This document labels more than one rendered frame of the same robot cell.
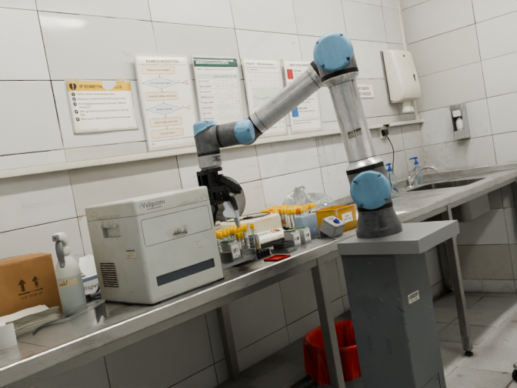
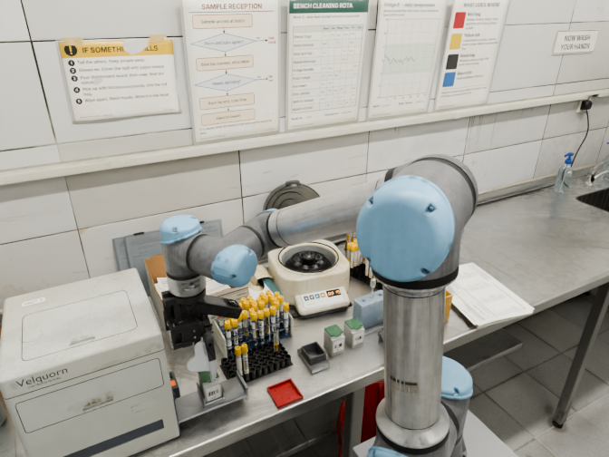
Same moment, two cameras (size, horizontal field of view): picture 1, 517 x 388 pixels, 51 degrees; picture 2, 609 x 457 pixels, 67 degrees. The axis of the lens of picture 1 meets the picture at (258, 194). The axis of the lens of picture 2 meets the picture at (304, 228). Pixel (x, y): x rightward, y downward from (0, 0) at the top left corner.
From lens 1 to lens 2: 1.27 m
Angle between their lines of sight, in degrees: 30
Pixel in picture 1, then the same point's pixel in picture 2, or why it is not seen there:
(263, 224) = (318, 283)
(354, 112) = (412, 354)
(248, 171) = (350, 163)
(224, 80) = (339, 34)
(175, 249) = (86, 424)
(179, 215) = (98, 381)
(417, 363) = not seen: outside the picture
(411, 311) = not seen: outside the picture
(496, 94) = not seen: outside the picture
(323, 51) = (376, 231)
